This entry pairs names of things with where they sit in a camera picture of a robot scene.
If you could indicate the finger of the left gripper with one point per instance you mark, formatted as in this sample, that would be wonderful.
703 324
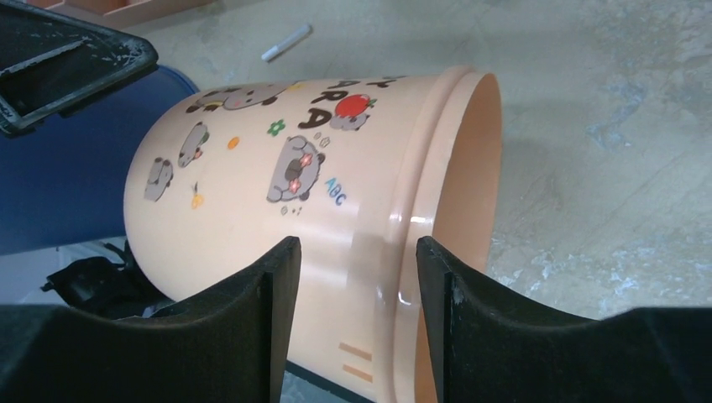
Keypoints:
55 64

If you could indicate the small grey pen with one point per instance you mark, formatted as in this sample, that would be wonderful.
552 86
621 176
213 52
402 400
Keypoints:
278 49

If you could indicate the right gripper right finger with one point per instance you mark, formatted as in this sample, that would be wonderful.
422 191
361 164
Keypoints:
489 343

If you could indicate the orange plastic file organizer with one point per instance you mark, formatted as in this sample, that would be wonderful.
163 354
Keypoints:
118 14

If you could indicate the large blue plastic bucket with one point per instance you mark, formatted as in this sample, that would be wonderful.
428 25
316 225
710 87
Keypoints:
64 182

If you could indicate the orange plastic bucket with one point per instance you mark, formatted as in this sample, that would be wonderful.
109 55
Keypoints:
359 170

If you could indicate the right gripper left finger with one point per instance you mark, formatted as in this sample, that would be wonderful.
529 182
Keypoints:
227 343

